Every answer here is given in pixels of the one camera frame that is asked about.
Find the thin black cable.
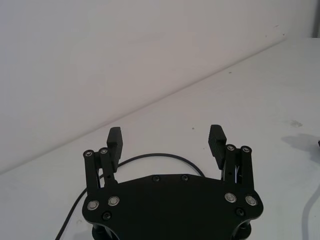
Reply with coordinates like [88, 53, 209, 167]
[55, 153, 205, 240]

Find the white power cable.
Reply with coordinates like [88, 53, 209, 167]
[301, 191, 320, 240]

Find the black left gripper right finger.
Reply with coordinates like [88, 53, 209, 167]
[208, 124, 256, 194]

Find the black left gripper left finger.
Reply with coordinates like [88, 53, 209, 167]
[83, 126, 123, 199]

